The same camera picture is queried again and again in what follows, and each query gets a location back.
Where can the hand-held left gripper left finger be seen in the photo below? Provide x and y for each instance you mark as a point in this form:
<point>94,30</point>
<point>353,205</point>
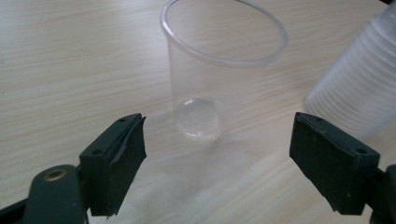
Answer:
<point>121,161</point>

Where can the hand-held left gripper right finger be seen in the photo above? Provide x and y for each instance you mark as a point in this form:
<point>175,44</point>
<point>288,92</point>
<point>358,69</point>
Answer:
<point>336,161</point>

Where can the stack of clear plastic cups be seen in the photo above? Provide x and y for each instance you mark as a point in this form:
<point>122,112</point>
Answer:
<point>361,84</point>

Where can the single clear plastic cup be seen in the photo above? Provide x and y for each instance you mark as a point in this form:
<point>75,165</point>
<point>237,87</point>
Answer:
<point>199,93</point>

